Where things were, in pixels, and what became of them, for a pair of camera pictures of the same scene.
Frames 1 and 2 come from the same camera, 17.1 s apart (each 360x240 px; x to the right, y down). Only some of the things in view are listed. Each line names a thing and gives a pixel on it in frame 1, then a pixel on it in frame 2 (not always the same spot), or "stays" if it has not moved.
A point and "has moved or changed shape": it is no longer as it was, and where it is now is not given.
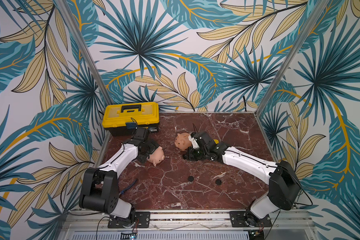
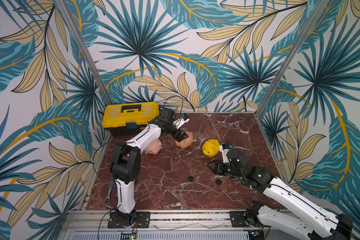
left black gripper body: x=149 y=147 -> x=174 y=132
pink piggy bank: x=156 y=157 has moved or changed shape
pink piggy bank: x=182 y=141 stays
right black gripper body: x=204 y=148 -> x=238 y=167
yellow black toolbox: x=115 y=116 stays
